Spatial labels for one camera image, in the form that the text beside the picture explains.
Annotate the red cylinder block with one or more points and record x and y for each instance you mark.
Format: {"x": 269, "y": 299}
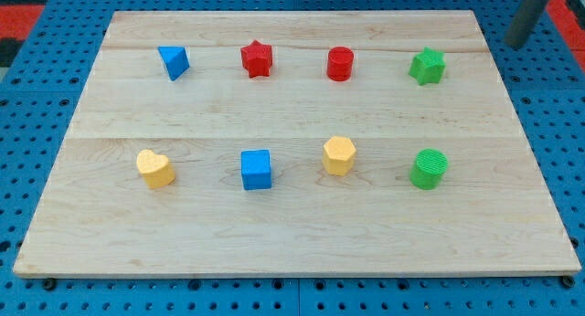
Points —
{"x": 339, "y": 63}

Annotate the yellow hexagon block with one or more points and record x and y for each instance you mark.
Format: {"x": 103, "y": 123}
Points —
{"x": 339, "y": 154}

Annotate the red star block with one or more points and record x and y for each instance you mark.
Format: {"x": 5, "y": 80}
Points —
{"x": 257, "y": 59}

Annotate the green star block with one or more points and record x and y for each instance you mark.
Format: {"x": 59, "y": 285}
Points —
{"x": 427, "y": 66}

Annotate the yellow heart block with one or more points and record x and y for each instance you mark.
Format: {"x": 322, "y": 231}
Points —
{"x": 156, "y": 169}

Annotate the blue cube block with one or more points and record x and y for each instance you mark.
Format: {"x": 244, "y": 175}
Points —
{"x": 255, "y": 169}

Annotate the wooden board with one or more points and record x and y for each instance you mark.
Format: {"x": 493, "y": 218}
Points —
{"x": 491, "y": 215}

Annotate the green cylinder block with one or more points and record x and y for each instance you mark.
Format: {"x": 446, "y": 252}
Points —
{"x": 428, "y": 169}

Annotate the grey pusher rod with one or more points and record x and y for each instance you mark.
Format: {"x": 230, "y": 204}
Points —
{"x": 523, "y": 22}

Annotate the blue triangle block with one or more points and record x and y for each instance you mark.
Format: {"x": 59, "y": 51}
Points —
{"x": 175, "y": 59}

